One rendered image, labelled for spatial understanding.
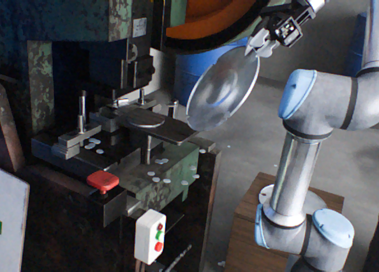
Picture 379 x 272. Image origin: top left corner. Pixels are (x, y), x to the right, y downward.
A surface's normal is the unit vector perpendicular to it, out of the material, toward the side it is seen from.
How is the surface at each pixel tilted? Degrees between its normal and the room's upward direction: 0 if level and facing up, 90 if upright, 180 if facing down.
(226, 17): 90
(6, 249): 78
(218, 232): 0
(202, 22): 90
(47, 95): 90
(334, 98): 64
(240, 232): 90
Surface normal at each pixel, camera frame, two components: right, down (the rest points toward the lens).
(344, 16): -0.48, 0.34
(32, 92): 0.87, 0.29
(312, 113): -0.24, 0.55
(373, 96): 0.14, -0.18
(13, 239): -0.49, 0.14
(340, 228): 0.23, -0.86
